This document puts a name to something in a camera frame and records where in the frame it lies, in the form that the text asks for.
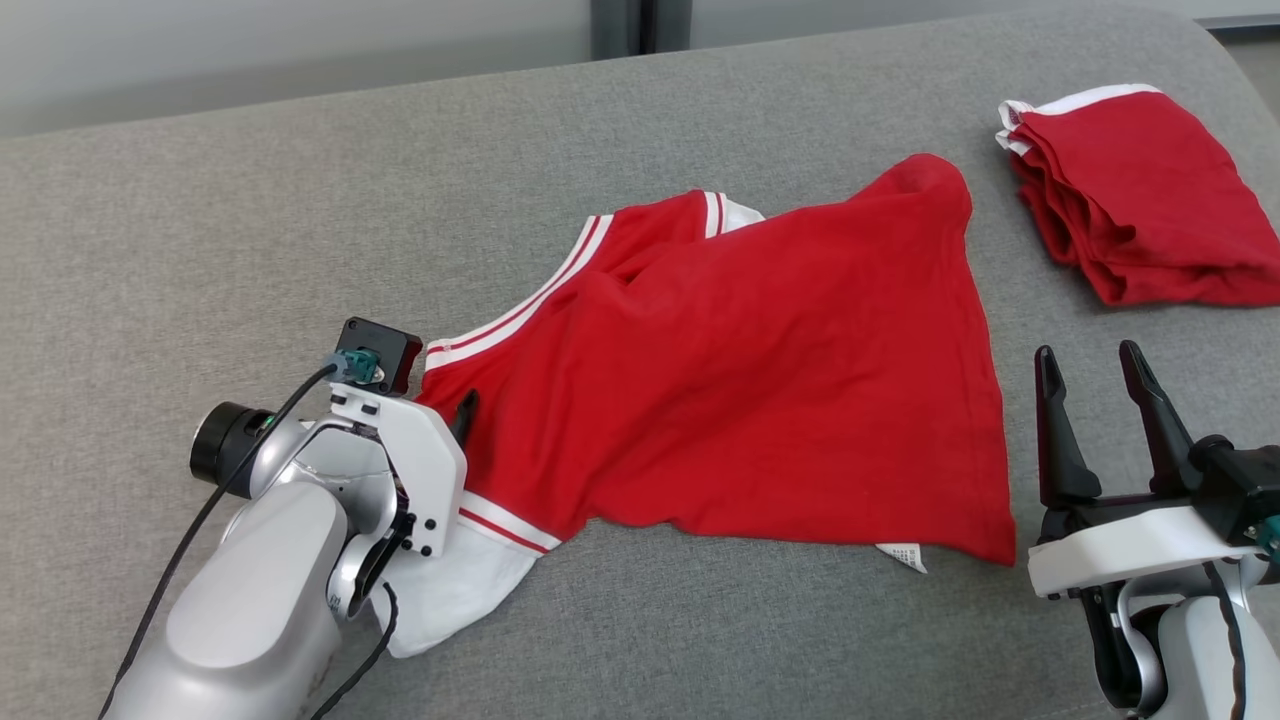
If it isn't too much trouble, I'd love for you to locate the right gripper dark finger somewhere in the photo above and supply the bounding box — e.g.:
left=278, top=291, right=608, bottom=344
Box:
left=1118, top=340, right=1197, bottom=497
left=1035, top=346, right=1103, bottom=510

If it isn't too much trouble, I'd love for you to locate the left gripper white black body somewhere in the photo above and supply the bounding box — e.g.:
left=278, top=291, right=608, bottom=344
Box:
left=330, top=390, right=468, bottom=559

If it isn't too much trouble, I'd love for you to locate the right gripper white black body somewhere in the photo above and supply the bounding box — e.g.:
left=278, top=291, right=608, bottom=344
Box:
left=1028, top=490, right=1267, bottom=601

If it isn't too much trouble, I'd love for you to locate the red garment with white hem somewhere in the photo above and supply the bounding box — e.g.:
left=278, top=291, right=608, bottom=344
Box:
left=995, top=84, right=1280, bottom=307

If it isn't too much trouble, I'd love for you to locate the red garment with white sleeves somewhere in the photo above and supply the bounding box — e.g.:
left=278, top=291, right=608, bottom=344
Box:
left=372, top=153, right=1017, bottom=659

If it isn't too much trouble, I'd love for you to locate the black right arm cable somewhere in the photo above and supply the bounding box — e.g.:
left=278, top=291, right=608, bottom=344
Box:
left=1204, top=560, right=1251, bottom=720

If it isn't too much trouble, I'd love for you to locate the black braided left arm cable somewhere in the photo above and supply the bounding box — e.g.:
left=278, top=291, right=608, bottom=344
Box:
left=310, top=583, right=399, bottom=720

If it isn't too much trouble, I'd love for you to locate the black left camera cable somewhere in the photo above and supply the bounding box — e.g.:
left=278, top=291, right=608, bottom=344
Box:
left=98, top=365, right=341, bottom=720

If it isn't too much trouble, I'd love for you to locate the grey cylindrical post bumper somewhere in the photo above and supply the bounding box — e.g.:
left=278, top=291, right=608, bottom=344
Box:
left=590, top=0, right=642, bottom=61
left=655, top=0, right=694, bottom=53

